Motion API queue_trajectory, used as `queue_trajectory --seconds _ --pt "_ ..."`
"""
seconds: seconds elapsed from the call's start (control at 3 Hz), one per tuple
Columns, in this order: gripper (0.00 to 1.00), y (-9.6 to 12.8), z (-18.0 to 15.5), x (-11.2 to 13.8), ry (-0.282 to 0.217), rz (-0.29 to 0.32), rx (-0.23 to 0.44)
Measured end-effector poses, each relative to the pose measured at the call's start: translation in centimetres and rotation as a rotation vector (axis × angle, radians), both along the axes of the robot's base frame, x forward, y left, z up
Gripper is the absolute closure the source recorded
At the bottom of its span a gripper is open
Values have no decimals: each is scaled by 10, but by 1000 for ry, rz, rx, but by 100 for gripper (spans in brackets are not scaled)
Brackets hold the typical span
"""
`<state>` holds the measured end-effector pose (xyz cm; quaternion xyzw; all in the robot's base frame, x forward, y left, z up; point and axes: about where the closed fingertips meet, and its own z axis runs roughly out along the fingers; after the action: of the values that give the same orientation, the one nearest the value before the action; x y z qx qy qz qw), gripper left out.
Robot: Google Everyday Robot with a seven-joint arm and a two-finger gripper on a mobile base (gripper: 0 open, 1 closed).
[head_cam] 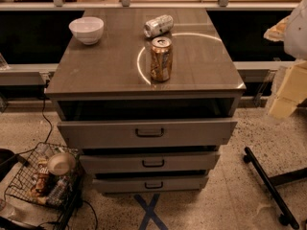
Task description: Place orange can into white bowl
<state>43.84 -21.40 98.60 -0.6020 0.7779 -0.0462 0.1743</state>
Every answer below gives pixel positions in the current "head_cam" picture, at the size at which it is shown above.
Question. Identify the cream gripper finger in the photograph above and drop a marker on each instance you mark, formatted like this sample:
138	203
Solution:
292	91

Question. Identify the orange soda can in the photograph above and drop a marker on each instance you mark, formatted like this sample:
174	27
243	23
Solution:
161	58

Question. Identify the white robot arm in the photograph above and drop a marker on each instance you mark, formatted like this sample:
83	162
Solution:
292	31

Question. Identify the silver can lying down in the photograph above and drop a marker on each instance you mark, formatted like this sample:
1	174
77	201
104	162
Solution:
158	26

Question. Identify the white bowl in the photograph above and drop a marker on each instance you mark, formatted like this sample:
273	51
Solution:
88	30

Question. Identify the beige bowl in basket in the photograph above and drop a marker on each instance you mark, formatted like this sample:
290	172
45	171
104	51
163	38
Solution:
61	163

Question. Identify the black chair base leg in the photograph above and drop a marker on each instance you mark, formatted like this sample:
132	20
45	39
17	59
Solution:
286	217

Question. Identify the top grey drawer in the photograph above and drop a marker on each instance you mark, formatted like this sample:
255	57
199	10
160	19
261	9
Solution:
147	133

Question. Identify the middle grey drawer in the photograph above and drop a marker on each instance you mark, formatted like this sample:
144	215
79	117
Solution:
150	162

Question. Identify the grey drawer cabinet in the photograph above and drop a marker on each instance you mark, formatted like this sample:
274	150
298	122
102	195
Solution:
111	80

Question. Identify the black wire basket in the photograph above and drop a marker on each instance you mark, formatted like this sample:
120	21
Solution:
34	184

